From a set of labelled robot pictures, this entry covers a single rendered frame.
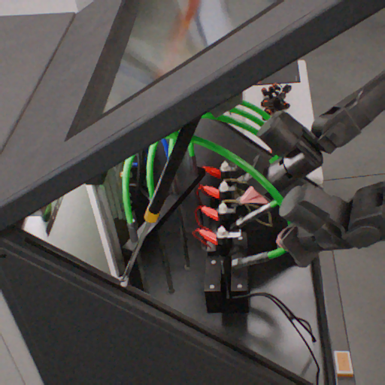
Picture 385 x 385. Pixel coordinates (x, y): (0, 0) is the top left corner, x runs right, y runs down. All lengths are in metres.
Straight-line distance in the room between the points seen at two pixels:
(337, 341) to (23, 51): 0.89
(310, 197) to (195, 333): 0.30
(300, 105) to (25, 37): 0.96
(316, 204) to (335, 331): 0.48
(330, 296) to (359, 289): 1.29
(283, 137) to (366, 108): 0.16
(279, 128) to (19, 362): 0.62
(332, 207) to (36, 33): 0.76
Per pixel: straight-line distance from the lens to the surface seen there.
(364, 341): 2.51
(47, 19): 1.43
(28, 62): 1.25
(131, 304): 0.95
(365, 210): 0.90
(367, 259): 2.80
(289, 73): 2.15
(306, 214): 0.93
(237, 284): 1.37
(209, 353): 1.03
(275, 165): 1.14
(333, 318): 1.35
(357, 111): 1.12
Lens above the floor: 2.01
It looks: 39 degrees down
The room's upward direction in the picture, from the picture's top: 8 degrees counter-clockwise
